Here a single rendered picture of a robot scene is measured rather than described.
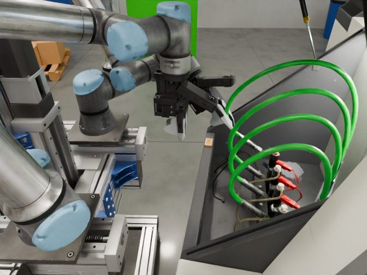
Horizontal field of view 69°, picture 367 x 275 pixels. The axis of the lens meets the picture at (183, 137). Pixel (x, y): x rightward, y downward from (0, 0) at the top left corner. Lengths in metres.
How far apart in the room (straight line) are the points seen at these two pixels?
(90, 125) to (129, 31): 0.65
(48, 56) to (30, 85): 4.01
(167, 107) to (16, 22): 0.36
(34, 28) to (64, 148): 0.55
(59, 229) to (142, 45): 0.39
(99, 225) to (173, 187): 1.49
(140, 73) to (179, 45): 0.26
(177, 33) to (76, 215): 0.43
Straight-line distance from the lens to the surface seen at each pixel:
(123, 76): 0.83
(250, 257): 0.75
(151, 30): 0.58
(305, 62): 0.80
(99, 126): 1.13
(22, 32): 0.60
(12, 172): 0.52
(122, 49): 0.55
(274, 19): 7.61
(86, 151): 1.23
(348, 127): 0.83
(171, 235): 2.03
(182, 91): 0.68
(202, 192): 0.98
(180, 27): 0.62
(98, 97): 1.09
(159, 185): 2.34
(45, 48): 4.83
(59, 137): 1.02
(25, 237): 0.83
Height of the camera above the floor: 1.67
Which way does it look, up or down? 35 degrees down
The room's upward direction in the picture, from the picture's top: straight up
